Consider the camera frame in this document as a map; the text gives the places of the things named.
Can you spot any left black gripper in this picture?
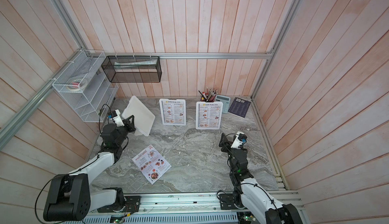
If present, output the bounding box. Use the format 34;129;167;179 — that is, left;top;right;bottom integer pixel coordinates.
115;115;136;145

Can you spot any white narrow rack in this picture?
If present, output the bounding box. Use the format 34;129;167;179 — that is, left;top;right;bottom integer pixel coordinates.
121;96;156;137
158;98;186;126
195;101;223;131

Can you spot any red white menu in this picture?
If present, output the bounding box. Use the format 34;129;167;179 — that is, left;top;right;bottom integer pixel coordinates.
132;145;171;185

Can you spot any dim sum menu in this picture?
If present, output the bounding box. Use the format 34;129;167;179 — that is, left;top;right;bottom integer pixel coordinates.
198;103;221;128
161;100;185;124

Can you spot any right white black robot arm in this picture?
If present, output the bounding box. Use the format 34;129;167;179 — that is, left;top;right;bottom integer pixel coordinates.
219;132;302;224

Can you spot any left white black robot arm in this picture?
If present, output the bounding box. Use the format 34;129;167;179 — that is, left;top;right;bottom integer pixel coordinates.
37;116;136;224

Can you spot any dark purple card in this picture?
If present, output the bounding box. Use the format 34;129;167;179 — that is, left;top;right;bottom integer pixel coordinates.
228;98;251;118

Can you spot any grey desk calculator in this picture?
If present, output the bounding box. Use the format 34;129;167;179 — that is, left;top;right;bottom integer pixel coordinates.
215;95;231;114

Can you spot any tape roll on shelf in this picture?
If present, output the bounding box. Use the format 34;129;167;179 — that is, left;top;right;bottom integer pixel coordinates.
66;78;87;92

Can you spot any red pen cup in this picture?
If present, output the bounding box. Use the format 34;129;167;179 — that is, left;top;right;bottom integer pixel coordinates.
198;87;218;103

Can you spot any paper inside black basket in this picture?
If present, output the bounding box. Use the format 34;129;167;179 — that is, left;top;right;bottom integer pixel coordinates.
114;60;158;69

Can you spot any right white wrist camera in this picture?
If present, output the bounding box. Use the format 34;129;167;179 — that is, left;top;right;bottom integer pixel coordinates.
231;132;247;149

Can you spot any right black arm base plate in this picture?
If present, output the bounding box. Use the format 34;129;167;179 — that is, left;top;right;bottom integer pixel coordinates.
216;191;262;211

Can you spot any white wire wall shelf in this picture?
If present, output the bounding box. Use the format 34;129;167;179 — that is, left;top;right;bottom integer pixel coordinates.
53;50;119;123

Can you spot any black mesh wall basket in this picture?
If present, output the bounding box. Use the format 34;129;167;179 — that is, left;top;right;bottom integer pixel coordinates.
101;55;162;83

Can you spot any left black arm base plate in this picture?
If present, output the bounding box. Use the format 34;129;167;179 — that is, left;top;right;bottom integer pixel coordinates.
97;196;141;213

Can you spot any aluminium front rail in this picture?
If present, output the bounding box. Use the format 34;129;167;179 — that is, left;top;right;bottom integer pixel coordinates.
53;190;305;217

